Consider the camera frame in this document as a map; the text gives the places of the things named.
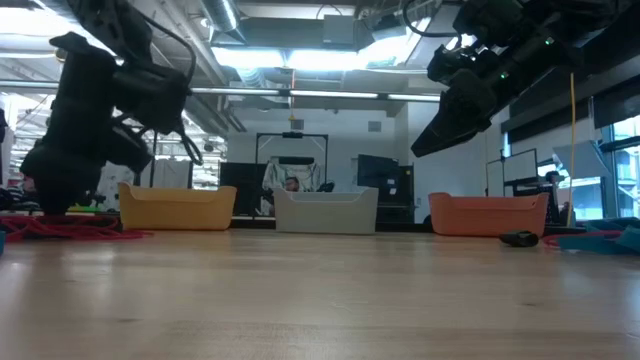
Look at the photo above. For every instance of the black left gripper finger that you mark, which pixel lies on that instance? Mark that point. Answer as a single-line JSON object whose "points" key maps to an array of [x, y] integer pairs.
{"points": [[54, 202], [82, 202]]}

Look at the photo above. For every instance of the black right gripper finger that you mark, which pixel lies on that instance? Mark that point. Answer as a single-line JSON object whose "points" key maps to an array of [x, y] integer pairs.
{"points": [[445, 132]]}

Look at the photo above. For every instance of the wide black rubber band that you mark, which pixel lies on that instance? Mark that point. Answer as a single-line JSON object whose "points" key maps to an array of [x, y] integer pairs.
{"points": [[520, 239]]}

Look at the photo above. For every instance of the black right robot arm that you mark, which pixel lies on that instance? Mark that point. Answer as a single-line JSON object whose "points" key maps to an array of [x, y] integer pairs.
{"points": [[550, 25]]}

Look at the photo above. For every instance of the bright green object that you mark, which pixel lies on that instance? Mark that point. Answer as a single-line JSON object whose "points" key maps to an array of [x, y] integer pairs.
{"points": [[95, 209]]}

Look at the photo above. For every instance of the black cabinet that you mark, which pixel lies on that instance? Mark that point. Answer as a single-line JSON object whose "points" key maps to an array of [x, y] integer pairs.
{"points": [[385, 185]]}

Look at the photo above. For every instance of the orange plastic basket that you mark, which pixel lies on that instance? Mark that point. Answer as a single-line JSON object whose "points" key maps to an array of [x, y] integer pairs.
{"points": [[480, 217]]}

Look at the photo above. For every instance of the white hanging cloth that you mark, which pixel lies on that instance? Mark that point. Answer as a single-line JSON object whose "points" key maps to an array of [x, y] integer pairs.
{"points": [[310, 175], [170, 172]]}

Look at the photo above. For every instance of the yellow plastic basket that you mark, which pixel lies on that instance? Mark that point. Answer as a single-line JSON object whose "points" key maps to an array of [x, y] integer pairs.
{"points": [[175, 212]]}

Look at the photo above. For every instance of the long ceiling light strip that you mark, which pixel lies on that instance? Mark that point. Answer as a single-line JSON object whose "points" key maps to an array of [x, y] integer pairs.
{"points": [[330, 94]]}

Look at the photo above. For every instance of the white angled panel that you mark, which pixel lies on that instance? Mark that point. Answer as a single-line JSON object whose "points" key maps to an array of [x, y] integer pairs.
{"points": [[582, 160]]}

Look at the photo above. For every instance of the white plastic basket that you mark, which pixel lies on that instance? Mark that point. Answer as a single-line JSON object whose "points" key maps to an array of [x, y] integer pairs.
{"points": [[325, 217]]}

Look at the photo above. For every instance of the grey ceiling box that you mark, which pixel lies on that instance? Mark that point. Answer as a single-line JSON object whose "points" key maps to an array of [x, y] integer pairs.
{"points": [[339, 30]]}

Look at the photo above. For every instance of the person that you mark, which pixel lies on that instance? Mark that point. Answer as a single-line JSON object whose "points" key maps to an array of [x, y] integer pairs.
{"points": [[292, 184]]}

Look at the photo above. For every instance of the grey wall vent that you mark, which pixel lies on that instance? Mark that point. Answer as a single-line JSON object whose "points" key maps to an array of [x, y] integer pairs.
{"points": [[297, 124], [374, 126]]}

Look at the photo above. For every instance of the black gantry frame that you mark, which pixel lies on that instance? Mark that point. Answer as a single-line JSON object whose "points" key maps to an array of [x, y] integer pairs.
{"points": [[292, 134]]}

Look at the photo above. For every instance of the black window frame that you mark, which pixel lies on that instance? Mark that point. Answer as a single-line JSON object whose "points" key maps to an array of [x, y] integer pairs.
{"points": [[607, 175]]}

